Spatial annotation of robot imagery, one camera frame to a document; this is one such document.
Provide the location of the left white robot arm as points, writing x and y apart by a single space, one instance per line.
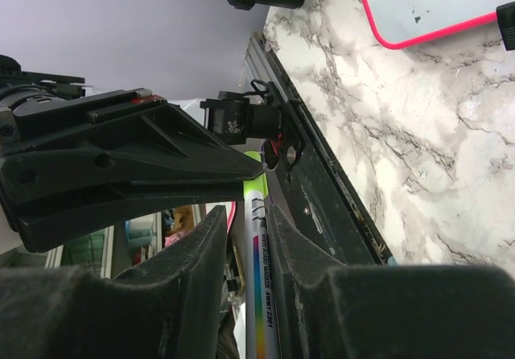
231 117

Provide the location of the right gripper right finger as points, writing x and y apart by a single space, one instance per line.
327 309

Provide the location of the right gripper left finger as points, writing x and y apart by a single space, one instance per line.
165 307

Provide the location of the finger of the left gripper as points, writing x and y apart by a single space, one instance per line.
120 126
50 203

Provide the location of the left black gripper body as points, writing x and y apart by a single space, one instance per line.
25 93

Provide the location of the pink framed whiteboard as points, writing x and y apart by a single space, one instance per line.
397 24

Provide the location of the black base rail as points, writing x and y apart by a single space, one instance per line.
322 201

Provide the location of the green marker cap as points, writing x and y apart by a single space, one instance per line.
258 183

